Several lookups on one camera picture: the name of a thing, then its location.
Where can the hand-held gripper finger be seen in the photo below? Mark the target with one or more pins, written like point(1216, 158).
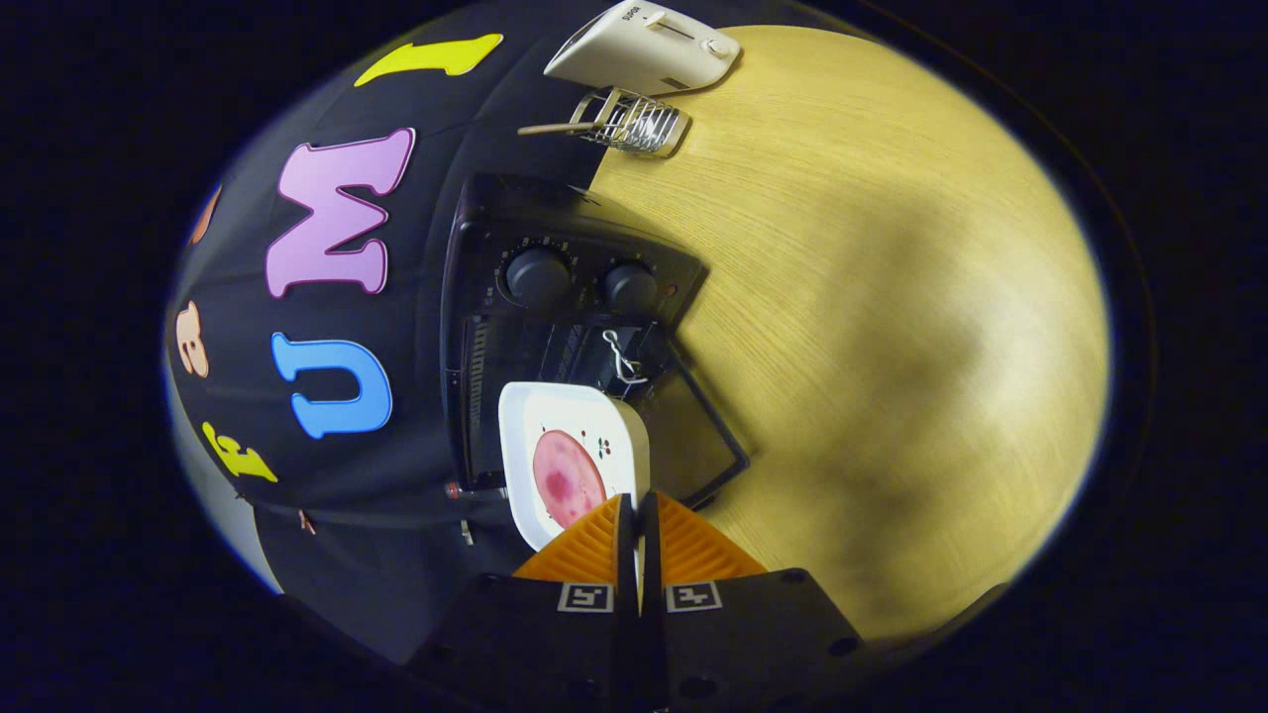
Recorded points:
point(651, 555)
point(626, 555)

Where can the pink ham slice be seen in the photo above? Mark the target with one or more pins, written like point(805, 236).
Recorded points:
point(565, 475)

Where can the white square plate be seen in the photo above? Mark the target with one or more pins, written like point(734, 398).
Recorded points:
point(555, 411)

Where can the black toaster oven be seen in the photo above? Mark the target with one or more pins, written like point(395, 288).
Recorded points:
point(495, 228)

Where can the white bread toaster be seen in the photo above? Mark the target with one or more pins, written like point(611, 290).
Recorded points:
point(634, 54)

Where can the reddish clothespin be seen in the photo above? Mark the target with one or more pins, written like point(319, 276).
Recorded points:
point(306, 522)

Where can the black backdrop cloth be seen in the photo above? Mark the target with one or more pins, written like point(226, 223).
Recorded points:
point(426, 248)

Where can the wooden stick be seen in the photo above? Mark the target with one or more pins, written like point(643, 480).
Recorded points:
point(555, 128)

